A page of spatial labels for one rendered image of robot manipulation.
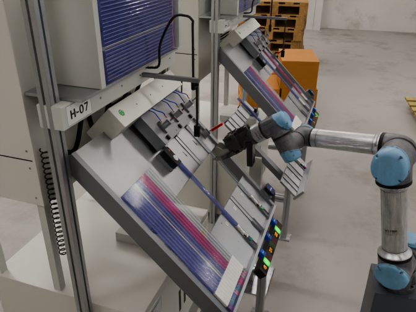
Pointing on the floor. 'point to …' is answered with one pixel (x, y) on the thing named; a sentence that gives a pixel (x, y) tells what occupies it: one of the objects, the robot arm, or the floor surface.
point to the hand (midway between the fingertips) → (217, 158)
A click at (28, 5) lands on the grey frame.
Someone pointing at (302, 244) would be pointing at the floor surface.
